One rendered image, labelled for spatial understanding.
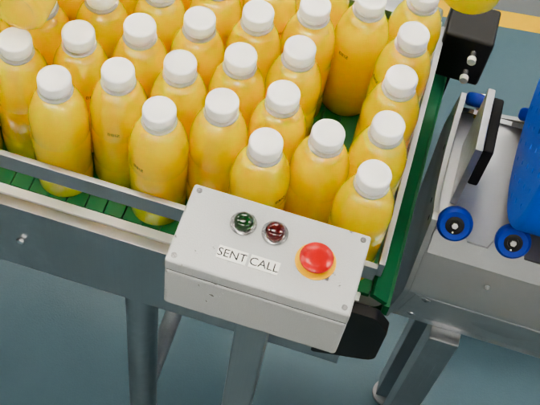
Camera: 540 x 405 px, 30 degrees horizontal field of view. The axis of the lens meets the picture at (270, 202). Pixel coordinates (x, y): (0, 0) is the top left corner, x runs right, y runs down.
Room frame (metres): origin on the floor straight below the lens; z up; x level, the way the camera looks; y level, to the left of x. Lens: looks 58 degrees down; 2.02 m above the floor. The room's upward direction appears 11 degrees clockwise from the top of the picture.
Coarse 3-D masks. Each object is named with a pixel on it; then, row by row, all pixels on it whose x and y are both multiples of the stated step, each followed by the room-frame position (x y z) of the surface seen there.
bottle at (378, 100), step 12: (372, 96) 0.78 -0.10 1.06; (384, 96) 0.77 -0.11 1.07; (408, 96) 0.77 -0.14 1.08; (372, 108) 0.77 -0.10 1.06; (384, 108) 0.76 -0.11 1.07; (396, 108) 0.76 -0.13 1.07; (408, 108) 0.77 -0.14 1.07; (360, 120) 0.77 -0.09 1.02; (408, 120) 0.76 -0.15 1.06; (360, 132) 0.77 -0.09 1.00; (408, 132) 0.76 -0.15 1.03; (408, 144) 0.77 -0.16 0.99
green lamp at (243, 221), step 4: (240, 212) 0.55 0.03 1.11; (244, 212) 0.55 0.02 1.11; (236, 216) 0.55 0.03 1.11; (240, 216) 0.55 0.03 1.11; (244, 216) 0.55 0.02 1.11; (248, 216) 0.55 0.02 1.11; (236, 220) 0.54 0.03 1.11; (240, 220) 0.54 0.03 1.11; (244, 220) 0.54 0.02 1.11; (248, 220) 0.54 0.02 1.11; (252, 220) 0.55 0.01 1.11; (236, 224) 0.54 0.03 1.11; (240, 224) 0.54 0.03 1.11; (244, 224) 0.54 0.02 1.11; (248, 224) 0.54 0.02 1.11; (252, 224) 0.54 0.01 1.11; (236, 228) 0.54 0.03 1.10; (240, 228) 0.54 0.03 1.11; (244, 228) 0.54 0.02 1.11; (248, 228) 0.54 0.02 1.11
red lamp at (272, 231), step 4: (268, 224) 0.55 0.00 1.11; (272, 224) 0.55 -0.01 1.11; (276, 224) 0.55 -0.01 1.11; (280, 224) 0.55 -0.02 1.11; (268, 228) 0.54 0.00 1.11; (272, 228) 0.54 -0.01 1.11; (276, 228) 0.54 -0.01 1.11; (280, 228) 0.54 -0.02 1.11; (284, 228) 0.55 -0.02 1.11; (268, 232) 0.54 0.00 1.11; (272, 232) 0.54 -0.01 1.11; (276, 232) 0.54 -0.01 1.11; (280, 232) 0.54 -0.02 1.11; (284, 232) 0.54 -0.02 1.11; (268, 236) 0.53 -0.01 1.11; (272, 236) 0.53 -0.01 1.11; (276, 236) 0.53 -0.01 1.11; (280, 236) 0.53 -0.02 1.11; (272, 240) 0.53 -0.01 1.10; (276, 240) 0.53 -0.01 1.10
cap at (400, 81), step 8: (400, 64) 0.80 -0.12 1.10; (392, 72) 0.79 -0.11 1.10; (400, 72) 0.79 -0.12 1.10; (408, 72) 0.79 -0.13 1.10; (384, 80) 0.78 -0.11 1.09; (392, 80) 0.77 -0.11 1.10; (400, 80) 0.78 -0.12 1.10; (408, 80) 0.78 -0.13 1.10; (416, 80) 0.78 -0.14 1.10; (392, 88) 0.77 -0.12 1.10; (400, 88) 0.77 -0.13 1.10; (408, 88) 0.77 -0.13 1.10; (400, 96) 0.77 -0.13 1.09
